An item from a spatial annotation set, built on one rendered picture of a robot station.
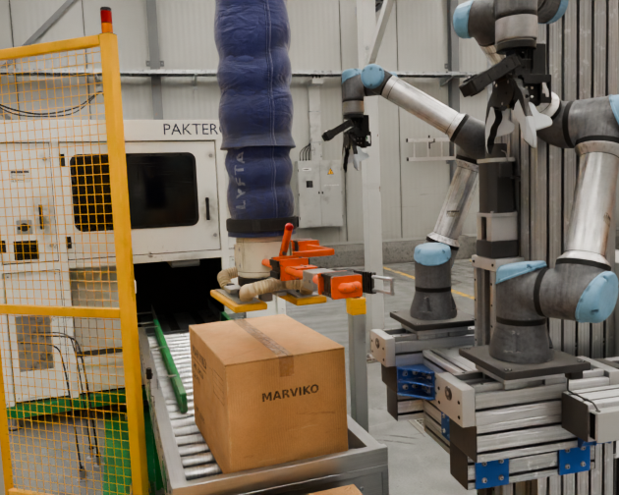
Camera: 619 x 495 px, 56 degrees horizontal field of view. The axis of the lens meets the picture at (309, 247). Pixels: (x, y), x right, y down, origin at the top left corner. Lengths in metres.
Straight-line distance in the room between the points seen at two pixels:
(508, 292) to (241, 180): 0.84
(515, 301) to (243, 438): 0.93
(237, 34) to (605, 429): 1.40
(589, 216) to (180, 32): 9.86
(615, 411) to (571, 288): 0.29
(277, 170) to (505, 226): 0.68
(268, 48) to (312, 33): 9.43
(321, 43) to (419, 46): 1.89
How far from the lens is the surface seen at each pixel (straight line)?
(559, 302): 1.43
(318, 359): 1.92
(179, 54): 10.84
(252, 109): 1.79
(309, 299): 1.78
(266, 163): 1.79
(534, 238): 1.69
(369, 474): 2.08
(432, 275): 1.90
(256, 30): 1.83
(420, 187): 11.57
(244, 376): 1.85
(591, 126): 1.53
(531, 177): 1.70
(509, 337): 1.49
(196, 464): 2.22
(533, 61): 1.22
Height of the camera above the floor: 1.46
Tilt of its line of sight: 6 degrees down
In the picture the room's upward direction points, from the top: 2 degrees counter-clockwise
